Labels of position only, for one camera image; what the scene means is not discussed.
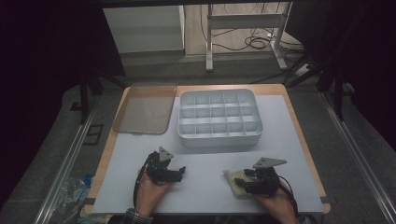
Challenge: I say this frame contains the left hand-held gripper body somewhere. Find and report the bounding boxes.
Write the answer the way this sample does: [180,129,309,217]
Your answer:
[145,146,179,185]

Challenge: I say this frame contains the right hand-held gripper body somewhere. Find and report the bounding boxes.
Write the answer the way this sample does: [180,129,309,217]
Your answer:
[251,156,288,198]

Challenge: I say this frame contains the pale yellow sock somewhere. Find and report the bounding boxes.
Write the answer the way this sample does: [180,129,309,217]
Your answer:
[222,169,260,201]

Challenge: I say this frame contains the person's left hand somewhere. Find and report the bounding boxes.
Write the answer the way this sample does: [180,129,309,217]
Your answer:
[134,170,173,217]

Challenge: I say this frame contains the person's right hand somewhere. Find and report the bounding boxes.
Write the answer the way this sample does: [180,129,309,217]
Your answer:
[254,186,298,224]

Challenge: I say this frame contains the white table mat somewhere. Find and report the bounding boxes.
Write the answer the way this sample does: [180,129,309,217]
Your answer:
[92,94,325,215]

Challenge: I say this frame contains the person's left plaid sleeve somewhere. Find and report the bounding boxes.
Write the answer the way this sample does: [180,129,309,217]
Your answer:
[120,207,154,224]

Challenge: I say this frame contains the white divided storage box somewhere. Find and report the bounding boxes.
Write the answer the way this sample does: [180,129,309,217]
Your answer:
[177,88,264,149]

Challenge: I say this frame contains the clear plastic box lid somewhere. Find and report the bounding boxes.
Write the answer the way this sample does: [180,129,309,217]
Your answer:
[111,82,178,135]

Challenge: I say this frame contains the clear plastic bag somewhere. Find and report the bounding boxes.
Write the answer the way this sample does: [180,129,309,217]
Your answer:
[54,173,96,224]

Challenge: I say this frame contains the black stand legs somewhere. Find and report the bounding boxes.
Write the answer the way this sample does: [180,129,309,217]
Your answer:
[284,54,356,123]
[69,69,128,125]

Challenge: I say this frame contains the white power strip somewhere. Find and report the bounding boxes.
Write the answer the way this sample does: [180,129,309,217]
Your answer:
[294,63,311,77]

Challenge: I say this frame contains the white cabinet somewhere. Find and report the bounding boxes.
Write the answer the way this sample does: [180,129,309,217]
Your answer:
[102,5,187,59]

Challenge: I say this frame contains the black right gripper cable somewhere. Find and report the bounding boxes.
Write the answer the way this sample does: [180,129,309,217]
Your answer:
[277,175,299,217]

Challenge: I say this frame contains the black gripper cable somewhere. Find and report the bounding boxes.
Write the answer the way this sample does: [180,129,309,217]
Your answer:
[133,151,157,210]
[277,175,299,217]

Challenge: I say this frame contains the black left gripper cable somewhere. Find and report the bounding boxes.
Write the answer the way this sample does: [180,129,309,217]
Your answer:
[133,151,157,210]

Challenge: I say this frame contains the aluminium rail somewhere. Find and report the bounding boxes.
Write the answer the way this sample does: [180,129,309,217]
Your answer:
[33,94,102,224]
[319,91,396,224]

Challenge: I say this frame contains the black floor cables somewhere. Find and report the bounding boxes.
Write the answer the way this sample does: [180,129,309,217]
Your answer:
[213,27,305,53]

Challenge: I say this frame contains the white metal desk frame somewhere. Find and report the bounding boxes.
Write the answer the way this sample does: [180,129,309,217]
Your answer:
[205,1,294,73]

